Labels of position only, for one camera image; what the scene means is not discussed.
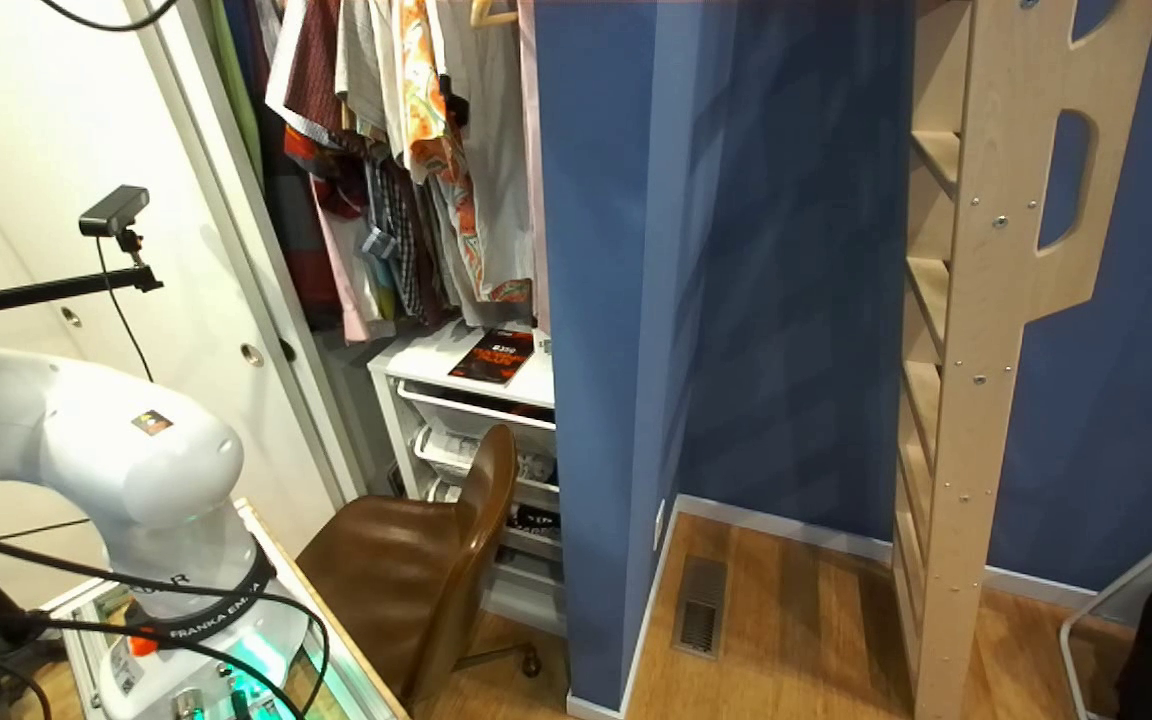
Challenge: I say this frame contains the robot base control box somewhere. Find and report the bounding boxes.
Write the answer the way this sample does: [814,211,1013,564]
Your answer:
[53,504,410,720]

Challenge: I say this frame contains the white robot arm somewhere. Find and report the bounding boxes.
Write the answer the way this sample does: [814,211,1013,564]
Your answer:
[0,347,273,638]

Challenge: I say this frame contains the red and black book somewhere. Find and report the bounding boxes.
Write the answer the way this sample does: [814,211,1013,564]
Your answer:
[457,331,533,383]

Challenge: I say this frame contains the white drawer unit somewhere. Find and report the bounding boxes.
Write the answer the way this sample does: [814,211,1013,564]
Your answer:
[370,318,566,634]

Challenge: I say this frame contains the floor air vent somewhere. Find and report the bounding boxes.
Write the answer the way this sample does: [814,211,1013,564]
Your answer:
[677,555,724,652]

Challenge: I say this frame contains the pink hanging garment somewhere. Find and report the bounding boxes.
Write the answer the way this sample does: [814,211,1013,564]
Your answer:
[515,0,553,331]

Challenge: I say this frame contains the red plaid shirt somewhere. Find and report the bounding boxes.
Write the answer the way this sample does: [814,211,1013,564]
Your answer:
[265,0,352,179]

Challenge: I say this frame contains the wooden loft bed ladder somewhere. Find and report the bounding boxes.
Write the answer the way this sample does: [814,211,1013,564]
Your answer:
[894,0,1152,720]

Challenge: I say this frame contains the white closet door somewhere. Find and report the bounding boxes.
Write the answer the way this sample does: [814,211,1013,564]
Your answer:
[0,0,339,552]

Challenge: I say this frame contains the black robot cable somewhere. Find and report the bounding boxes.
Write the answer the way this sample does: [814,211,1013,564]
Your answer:
[0,519,333,720]

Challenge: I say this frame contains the black camera on stand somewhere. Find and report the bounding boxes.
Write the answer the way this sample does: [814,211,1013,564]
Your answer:
[82,185,149,237]

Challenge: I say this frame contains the white metal frame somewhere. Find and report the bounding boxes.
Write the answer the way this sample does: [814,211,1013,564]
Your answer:
[1059,552,1152,720]

